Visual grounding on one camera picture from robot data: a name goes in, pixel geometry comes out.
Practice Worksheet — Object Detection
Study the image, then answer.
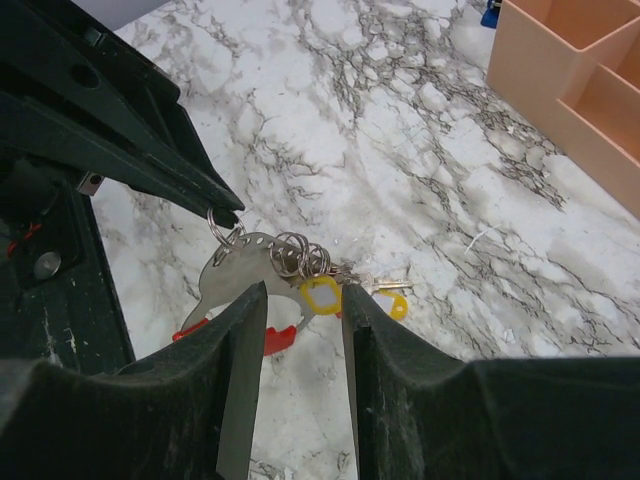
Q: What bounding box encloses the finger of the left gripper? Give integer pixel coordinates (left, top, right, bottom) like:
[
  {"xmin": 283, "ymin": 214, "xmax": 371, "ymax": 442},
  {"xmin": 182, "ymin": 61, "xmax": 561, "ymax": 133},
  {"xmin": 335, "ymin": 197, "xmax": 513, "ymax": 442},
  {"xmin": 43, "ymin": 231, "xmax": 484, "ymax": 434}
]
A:
[{"xmin": 1, "ymin": 1, "xmax": 214, "ymax": 175}]

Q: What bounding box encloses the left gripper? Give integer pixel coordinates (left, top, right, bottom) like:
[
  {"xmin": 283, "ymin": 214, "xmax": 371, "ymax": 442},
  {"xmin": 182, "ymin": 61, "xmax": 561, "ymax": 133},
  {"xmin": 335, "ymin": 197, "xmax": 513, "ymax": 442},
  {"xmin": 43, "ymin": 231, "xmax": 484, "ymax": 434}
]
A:
[{"xmin": 1, "ymin": 90, "xmax": 244, "ymax": 375}]

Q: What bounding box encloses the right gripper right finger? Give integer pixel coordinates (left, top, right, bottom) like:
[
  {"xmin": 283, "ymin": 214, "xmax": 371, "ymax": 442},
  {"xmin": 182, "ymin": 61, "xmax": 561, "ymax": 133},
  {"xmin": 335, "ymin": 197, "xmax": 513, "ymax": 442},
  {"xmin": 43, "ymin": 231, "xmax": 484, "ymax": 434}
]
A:
[{"xmin": 342, "ymin": 285, "xmax": 639, "ymax": 479}]

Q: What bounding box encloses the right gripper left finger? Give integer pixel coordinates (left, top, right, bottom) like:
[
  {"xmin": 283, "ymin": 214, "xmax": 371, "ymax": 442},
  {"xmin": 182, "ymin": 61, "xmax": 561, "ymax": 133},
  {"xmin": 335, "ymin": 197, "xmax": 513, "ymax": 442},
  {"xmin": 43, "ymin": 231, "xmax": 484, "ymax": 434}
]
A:
[{"xmin": 1, "ymin": 283, "xmax": 268, "ymax": 479}]

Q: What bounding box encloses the yellow key tag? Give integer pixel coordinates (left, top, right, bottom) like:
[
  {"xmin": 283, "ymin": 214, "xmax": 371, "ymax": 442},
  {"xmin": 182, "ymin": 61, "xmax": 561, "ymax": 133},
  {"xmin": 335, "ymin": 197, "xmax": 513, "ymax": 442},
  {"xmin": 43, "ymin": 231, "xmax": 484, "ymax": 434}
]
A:
[
  {"xmin": 372, "ymin": 291, "xmax": 409, "ymax": 321},
  {"xmin": 299, "ymin": 276, "xmax": 342, "ymax": 315}
]

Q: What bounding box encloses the metal key holder red handle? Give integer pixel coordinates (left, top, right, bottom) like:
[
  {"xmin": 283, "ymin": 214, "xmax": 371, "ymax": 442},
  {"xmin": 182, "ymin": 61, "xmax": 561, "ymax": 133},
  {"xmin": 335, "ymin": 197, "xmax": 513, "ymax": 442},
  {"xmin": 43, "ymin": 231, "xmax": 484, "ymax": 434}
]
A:
[{"xmin": 172, "ymin": 210, "xmax": 354, "ymax": 356}]

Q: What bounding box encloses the silver key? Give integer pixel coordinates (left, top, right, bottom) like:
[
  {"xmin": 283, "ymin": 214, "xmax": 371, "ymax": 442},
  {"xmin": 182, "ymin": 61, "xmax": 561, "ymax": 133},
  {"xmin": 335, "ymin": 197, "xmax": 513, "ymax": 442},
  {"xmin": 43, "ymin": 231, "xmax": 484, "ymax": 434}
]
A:
[{"xmin": 359, "ymin": 274, "xmax": 413, "ymax": 294}]

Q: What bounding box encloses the peach desk organizer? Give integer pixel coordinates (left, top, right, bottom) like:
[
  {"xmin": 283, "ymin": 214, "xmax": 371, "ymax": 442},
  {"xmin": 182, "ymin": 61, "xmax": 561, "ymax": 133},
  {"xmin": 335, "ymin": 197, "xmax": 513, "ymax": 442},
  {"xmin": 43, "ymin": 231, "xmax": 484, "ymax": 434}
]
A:
[{"xmin": 487, "ymin": 0, "xmax": 639, "ymax": 215}]

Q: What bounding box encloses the blue stapler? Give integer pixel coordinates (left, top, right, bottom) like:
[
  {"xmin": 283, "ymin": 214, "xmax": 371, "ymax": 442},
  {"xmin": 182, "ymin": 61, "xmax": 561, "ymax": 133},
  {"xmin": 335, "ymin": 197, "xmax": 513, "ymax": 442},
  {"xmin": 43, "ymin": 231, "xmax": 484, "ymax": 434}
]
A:
[{"xmin": 480, "ymin": 0, "xmax": 502, "ymax": 29}]

